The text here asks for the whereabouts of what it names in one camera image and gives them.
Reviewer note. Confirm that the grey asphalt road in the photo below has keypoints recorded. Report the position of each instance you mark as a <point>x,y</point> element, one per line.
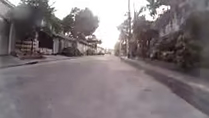
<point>91,91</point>

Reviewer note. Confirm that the dark parked car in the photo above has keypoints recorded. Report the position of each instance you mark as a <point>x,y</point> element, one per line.
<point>68,51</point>

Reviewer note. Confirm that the utility pole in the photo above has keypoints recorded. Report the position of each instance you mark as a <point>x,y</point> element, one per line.
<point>128,26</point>

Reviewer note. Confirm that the round dark tree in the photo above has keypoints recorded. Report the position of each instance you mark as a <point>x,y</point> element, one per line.
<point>82,22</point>

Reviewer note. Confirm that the group of trees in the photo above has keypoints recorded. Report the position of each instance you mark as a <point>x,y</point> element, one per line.
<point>143,33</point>

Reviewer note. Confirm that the row of low buildings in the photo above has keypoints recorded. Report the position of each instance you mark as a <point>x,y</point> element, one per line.
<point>59,43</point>

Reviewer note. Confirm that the bushes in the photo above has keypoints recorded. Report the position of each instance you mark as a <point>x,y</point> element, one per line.
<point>179,47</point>

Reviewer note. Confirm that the wooden fence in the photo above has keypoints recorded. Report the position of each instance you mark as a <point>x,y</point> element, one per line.
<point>26,45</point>

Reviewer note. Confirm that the large tree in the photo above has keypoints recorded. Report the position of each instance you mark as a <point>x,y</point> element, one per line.
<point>30,12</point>

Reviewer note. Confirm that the concrete pavement with gutter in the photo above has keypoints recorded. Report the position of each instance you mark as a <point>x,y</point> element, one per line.
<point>191,83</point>

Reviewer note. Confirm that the pale building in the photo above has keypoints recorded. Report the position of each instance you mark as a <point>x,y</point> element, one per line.
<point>0,34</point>

